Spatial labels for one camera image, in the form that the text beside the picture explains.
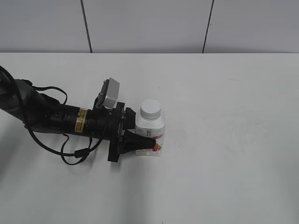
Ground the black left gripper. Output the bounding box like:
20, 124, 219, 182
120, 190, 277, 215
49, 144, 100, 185
93, 102, 156, 162

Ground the white strawberry yogurt bottle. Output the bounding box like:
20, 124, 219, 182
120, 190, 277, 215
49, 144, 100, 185
135, 110, 165, 156

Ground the white plastic bottle cap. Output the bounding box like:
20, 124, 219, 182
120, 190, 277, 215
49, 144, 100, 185
140, 99, 162, 120

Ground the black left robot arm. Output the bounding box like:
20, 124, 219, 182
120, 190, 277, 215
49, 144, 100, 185
0, 68, 156, 163

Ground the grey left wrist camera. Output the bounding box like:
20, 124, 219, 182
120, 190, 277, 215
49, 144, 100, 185
95, 78, 120, 109

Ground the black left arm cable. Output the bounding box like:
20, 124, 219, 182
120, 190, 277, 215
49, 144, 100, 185
16, 86, 103, 165

